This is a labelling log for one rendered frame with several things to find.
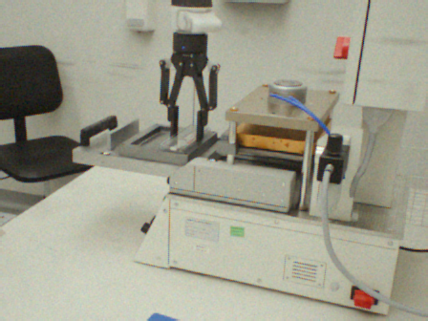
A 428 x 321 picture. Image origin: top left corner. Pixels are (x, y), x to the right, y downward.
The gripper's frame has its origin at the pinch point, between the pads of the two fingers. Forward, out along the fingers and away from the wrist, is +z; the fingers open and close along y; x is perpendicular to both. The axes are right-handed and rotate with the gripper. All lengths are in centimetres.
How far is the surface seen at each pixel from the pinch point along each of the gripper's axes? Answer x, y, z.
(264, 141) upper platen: 10.2, -20.3, -1.9
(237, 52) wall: -142, 30, 6
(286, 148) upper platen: 11.6, -25.0, -1.6
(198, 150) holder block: 3.6, -4.1, 4.3
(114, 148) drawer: 5.9, 15.6, 6.1
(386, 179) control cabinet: 4.8, -43.7, 4.0
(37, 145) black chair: -112, 120, 55
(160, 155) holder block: 10.0, 2.1, 4.4
